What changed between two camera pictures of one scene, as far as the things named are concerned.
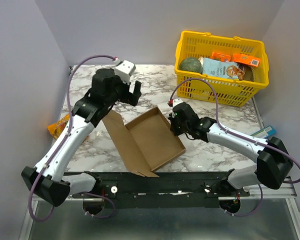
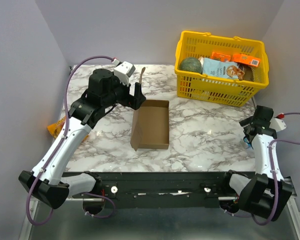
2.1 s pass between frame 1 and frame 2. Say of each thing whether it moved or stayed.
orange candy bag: stayed
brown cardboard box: moved
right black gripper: moved
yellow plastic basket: stayed
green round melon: stayed
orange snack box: stayed
